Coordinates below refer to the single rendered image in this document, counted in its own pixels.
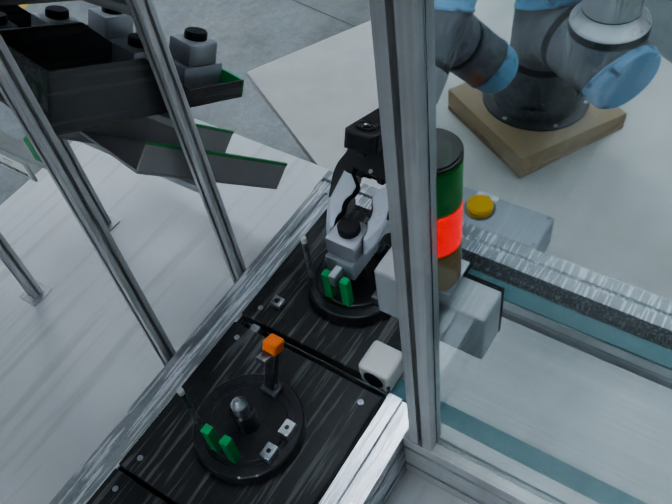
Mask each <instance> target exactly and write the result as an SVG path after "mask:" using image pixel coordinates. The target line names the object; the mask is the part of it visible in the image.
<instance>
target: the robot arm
mask: <svg viewBox="0 0 672 504"><path fill-rule="evenodd" d="M344 147H345V148H348V149H347V151H346V153H345V154H344V155H343V156H342V157H341V159H340V160H339V161H338V163H337V165H336V167H335V169H334V172H333V176H332V181H331V186H330V191H329V201H328V207H327V217H326V232H327V235H328V234H329V232H330V231H331V230H332V229H333V227H334V226H335V225H336V224H337V222H338V221H339V220H340V219H341V218H342V216H346V215H349V214H350V213H351V212H352V210H353V209H354V207H355V204H356V198H355V197H356V196H357V194H358V193H359V191H360V183H361V180H362V178H363V177H365V178H368V179H374V180H376V181H377V183H378V184H380V185H384V184H386V178H385V168H384V157H383V146H382V136H381V125H380V115H379V108H377V109H376V110H374V111H372V112H371V113H369V114H367V115H366V116H364V117H362V118H361V119H359V120H357V121H356V122H354V123H352V124H351V125H349V126H347V127H346V128H345V139H344ZM357 172H358V173H357ZM371 204H372V207H373V211H372V215H371V217H370V219H369V220H368V223H367V224H368V225H367V226H368V229H367V232H366V234H365V236H364V238H363V239H362V254H363V255H368V254H369V253H370V252H371V251H372V250H373V249H374V248H375V247H376V246H377V245H378V244H379V242H380V241H381V239H382V237H383V236H384V235H385V234H387V233H390V221H389V210H388V200H387V189H386V187H384V188H382V189H380V190H378V191H376V192H374V193H373V196H372V201H371Z"/></svg>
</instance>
